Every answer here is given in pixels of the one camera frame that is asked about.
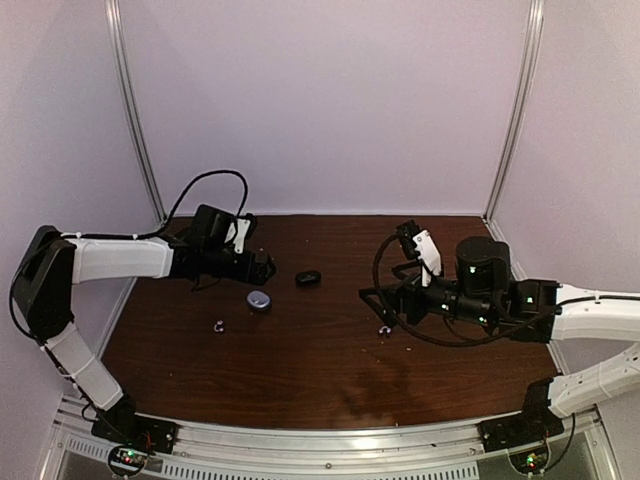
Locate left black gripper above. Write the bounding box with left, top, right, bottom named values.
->
left=203, top=244, right=276, bottom=285

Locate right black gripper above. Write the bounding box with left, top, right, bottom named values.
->
left=360, top=261, right=496, bottom=329

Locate blue oval case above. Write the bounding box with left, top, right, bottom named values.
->
left=246, top=290, right=272, bottom=312

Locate black earbud charging case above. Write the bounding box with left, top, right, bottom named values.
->
left=294, top=270, right=322, bottom=287

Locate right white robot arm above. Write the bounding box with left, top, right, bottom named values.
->
left=359, top=230, right=639, bottom=442

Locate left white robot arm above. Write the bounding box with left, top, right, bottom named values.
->
left=9, top=205, right=276, bottom=444

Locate right circuit board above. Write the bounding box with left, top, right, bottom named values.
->
left=509, top=446, right=550, bottom=476

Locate circuit board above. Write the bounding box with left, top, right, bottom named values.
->
left=509, top=446, right=550, bottom=476
left=107, top=445, right=149, bottom=476

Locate left circuit board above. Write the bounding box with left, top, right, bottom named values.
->
left=107, top=445, right=149, bottom=476

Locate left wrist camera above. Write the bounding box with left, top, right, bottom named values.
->
left=225, top=213, right=257, bottom=254

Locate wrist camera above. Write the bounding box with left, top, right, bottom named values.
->
left=396, top=220, right=443, bottom=287
left=225, top=213, right=257, bottom=254

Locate right black camera cable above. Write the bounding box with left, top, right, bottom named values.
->
left=373, top=232, right=556, bottom=347

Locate black camera cable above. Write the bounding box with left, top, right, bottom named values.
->
left=149, top=170, right=250, bottom=239
left=373, top=232, right=556, bottom=347

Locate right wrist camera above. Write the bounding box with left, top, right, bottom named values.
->
left=396, top=220, right=443, bottom=287

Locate left black camera cable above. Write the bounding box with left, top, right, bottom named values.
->
left=149, top=170, right=250, bottom=239

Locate front aluminium rail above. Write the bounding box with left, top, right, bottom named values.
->
left=35, top=395, right=622, bottom=479

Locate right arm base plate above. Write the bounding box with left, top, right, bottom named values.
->
left=478, top=415, right=564, bottom=453

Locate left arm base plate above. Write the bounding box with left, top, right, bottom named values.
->
left=91, top=412, right=178, bottom=454

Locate left aluminium frame post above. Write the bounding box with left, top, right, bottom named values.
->
left=104, top=0, right=167, bottom=223

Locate aluminium frame post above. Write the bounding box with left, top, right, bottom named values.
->
left=104, top=0, right=167, bottom=223
left=483, top=0, right=545, bottom=225

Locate right aluminium frame post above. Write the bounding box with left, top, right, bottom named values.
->
left=483, top=0, right=545, bottom=225

